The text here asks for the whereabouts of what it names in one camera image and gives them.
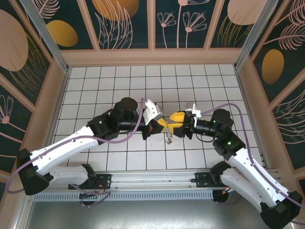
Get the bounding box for metal keyring with keys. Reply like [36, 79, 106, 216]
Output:
[165, 127, 173, 145]

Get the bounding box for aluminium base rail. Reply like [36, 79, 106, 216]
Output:
[95, 169, 215, 190]

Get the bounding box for grey slotted cable duct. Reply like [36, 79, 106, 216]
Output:
[32, 190, 214, 203]

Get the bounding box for aluminium frame post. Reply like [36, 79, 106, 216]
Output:
[233, 0, 281, 70]
[19, 0, 71, 73]

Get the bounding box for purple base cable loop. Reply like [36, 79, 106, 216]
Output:
[79, 188, 112, 208]

